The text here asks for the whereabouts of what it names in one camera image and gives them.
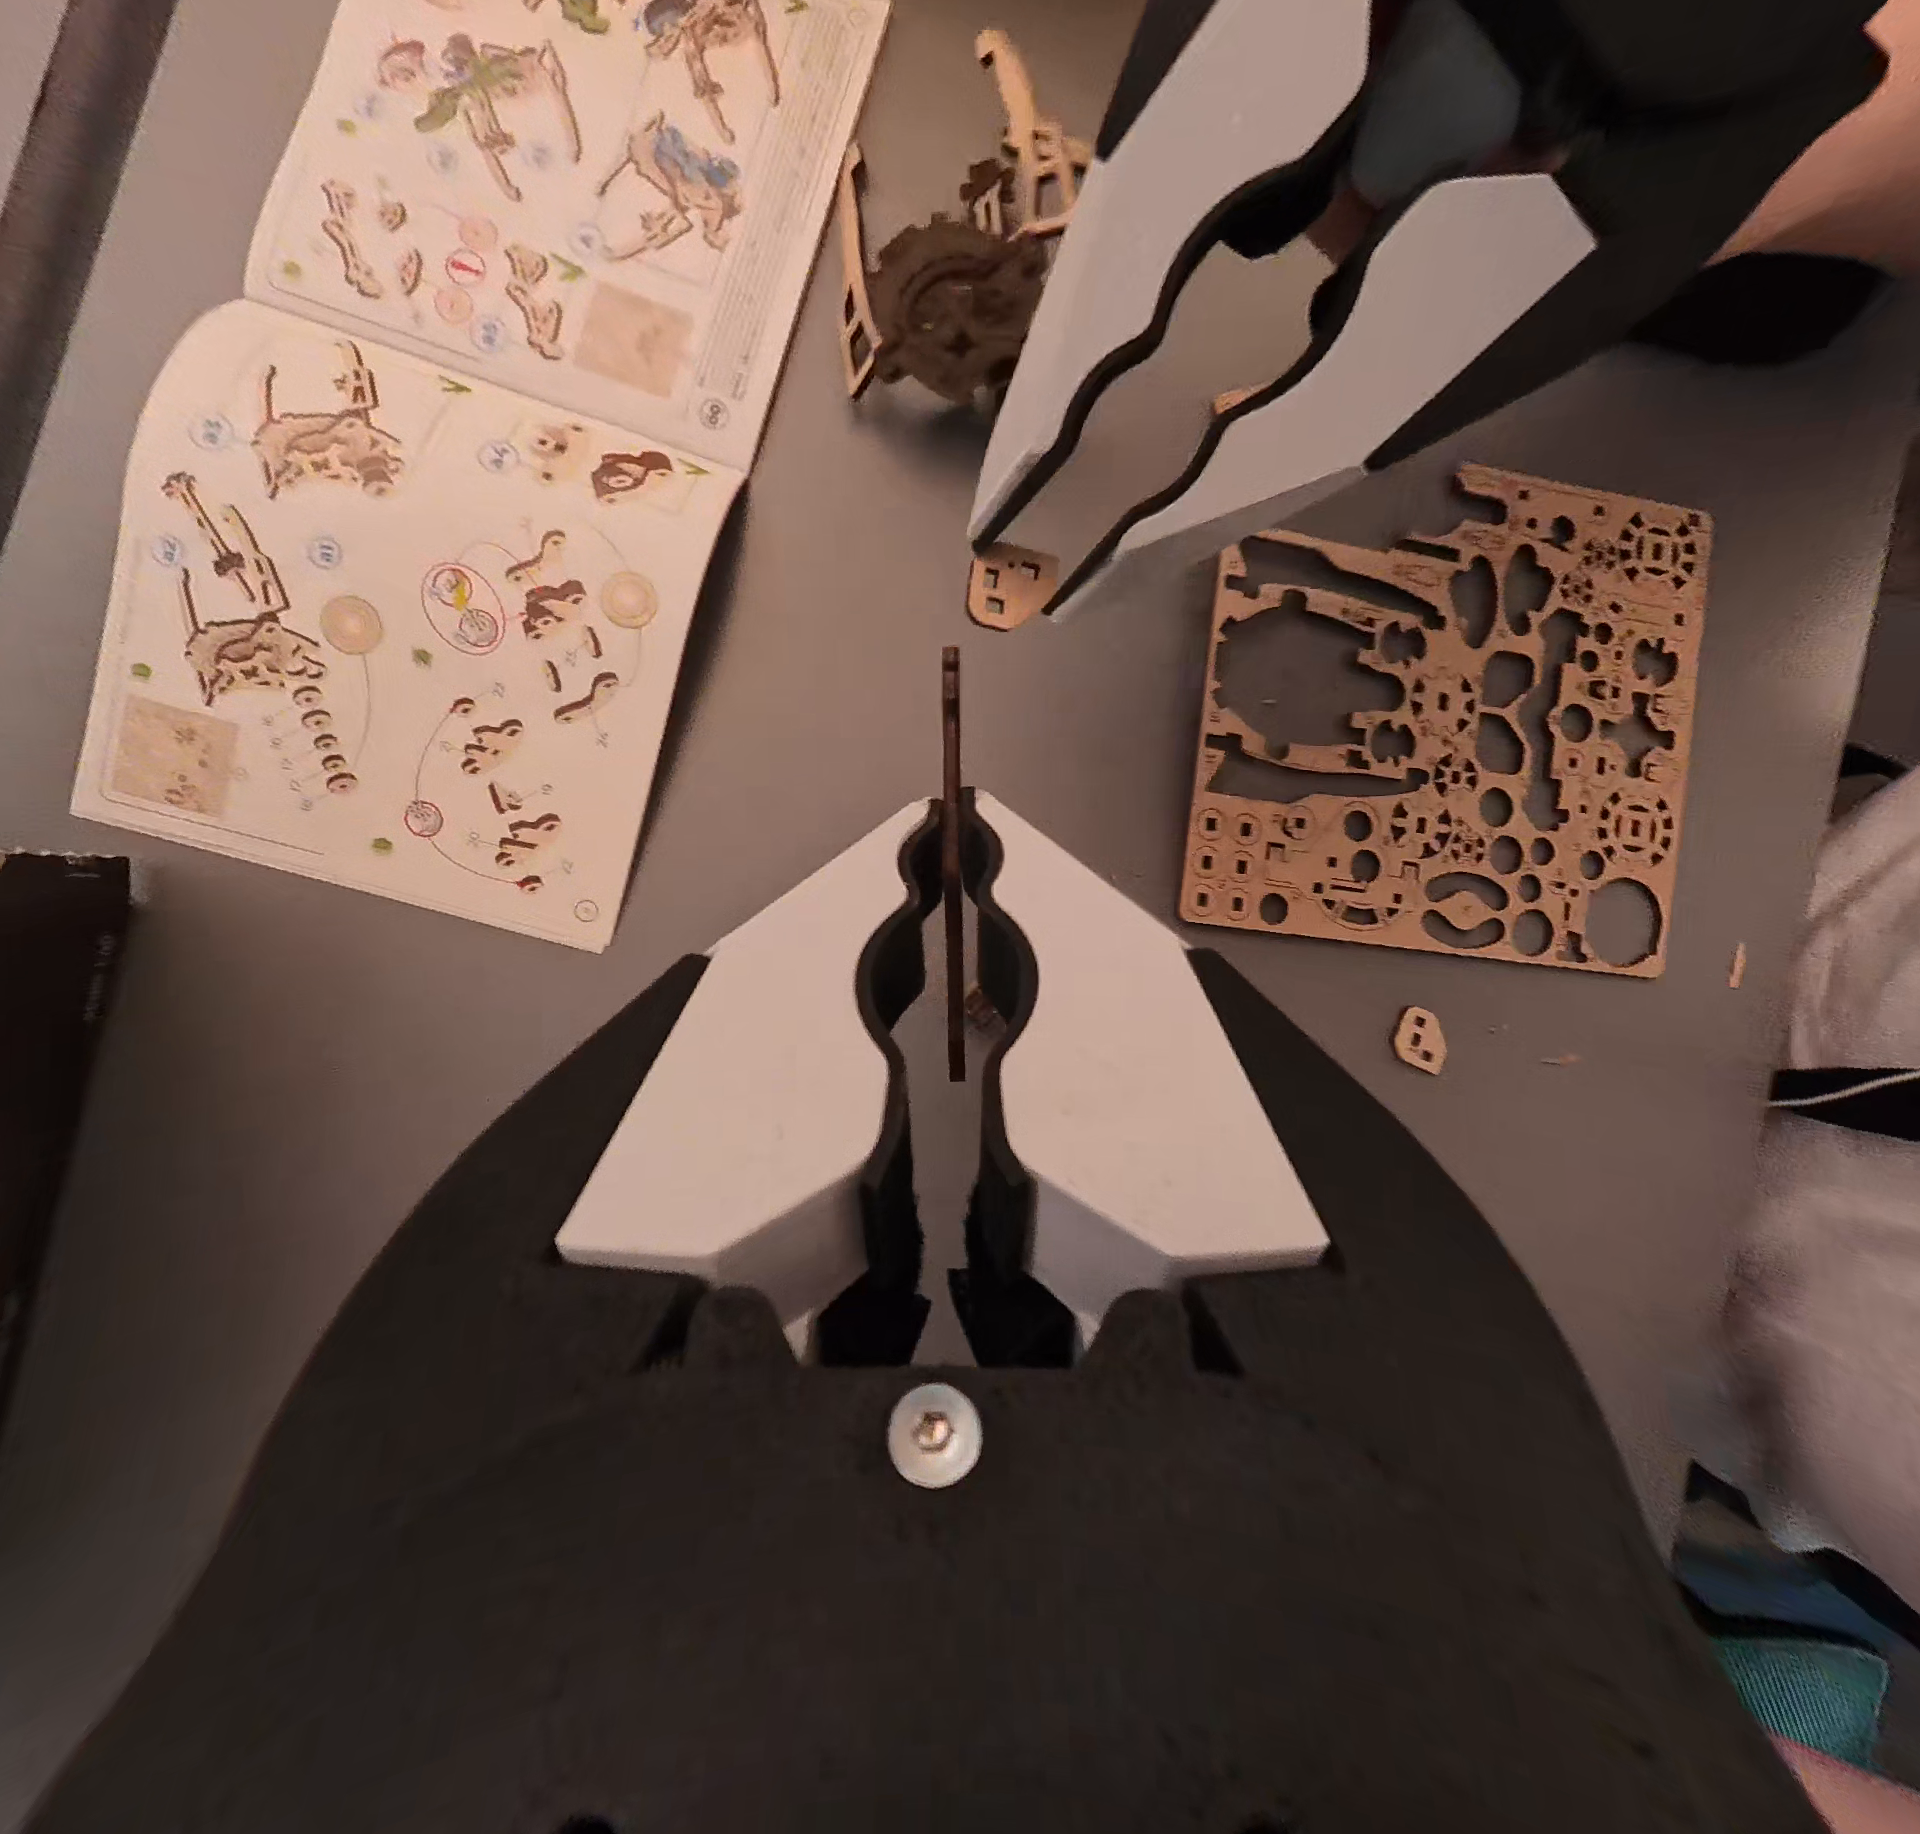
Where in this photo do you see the black model kit box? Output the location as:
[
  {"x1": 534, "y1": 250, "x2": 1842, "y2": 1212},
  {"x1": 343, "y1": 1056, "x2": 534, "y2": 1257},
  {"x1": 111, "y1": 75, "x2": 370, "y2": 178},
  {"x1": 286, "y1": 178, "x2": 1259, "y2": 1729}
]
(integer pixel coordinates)
[{"x1": 0, "y1": 851, "x2": 140, "y2": 1405}]

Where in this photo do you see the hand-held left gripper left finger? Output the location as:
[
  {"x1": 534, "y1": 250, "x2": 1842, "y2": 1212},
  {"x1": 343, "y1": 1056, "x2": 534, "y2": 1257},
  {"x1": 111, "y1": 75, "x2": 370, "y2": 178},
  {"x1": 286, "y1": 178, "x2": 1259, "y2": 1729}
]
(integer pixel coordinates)
[{"x1": 554, "y1": 794, "x2": 950, "y2": 1368}]

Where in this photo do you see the laser-cut plywood part sheet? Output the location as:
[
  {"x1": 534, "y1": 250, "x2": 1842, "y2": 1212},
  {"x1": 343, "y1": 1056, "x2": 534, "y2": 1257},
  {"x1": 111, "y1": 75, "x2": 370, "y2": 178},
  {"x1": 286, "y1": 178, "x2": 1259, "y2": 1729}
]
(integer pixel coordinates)
[{"x1": 1177, "y1": 463, "x2": 1719, "y2": 978}]

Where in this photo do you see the dark wooden model part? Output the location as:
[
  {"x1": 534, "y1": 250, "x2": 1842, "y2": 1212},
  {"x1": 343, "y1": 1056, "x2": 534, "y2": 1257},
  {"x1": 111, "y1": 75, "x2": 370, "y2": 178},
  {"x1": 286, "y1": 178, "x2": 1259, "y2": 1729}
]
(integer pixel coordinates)
[{"x1": 939, "y1": 645, "x2": 971, "y2": 1085}]

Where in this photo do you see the teal cloth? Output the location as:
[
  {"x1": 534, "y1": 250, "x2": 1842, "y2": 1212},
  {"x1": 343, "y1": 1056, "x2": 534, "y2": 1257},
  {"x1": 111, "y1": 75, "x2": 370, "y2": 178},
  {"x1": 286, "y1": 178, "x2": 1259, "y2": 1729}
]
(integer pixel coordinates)
[{"x1": 1669, "y1": 1543, "x2": 1920, "y2": 1767}]

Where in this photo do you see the open instruction booklet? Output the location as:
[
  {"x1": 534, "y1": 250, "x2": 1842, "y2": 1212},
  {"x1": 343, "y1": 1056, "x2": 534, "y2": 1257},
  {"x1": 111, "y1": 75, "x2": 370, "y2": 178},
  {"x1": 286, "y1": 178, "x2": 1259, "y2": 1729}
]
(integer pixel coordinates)
[{"x1": 66, "y1": 0, "x2": 891, "y2": 951}]

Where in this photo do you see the person's right hand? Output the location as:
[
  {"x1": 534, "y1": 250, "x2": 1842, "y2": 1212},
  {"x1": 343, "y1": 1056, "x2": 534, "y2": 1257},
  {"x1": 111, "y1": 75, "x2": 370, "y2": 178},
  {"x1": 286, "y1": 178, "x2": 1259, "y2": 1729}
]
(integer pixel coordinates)
[{"x1": 1740, "y1": 0, "x2": 1920, "y2": 275}]

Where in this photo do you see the person's light grey clothing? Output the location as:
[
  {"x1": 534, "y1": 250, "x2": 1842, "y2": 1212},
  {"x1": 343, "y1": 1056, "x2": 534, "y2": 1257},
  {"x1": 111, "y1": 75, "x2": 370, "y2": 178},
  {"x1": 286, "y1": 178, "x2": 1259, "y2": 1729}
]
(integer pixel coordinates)
[{"x1": 1710, "y1": 741, "x2": 1920, "y2": 1565}]

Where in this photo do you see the partly built wooden gear model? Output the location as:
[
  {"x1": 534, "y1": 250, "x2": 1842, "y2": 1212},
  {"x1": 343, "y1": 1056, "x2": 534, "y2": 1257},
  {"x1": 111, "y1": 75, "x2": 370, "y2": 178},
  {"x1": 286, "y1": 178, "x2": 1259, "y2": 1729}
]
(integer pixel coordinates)
[{"x1": 833, "y1": 31, "x2": 1100, "y2": 407}]

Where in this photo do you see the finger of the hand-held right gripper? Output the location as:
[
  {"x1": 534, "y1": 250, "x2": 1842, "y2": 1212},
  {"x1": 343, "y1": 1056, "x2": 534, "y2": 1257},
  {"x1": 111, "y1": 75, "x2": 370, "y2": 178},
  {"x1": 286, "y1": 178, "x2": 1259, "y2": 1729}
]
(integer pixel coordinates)
[
  {"x1": 1046, "y1": 171, "x2": 1599, "y2": 621},
  {"x1": 968, "y1": 0, "x2": 1375, "y2": 553}
]

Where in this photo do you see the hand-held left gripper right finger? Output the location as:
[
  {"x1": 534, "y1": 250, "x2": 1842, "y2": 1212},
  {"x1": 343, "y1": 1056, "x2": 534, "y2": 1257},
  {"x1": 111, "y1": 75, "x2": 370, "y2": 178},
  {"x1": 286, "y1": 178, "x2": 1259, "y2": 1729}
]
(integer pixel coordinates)
[{"x1": 951, "y1": 790, "x2": 1334, "y2": 1368}]

